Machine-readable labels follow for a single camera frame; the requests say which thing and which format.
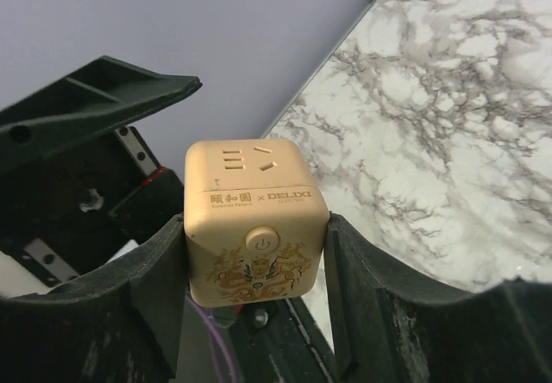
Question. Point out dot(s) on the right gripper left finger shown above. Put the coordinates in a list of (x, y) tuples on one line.
[(118, 323)]

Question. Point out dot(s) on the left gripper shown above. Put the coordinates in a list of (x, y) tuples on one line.
[(68, 215)]

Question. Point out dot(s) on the beige cube socket adapter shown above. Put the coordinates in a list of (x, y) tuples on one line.
[(254, 221)]

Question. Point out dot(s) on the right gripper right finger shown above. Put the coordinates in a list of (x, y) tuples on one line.
[(391, 323)]

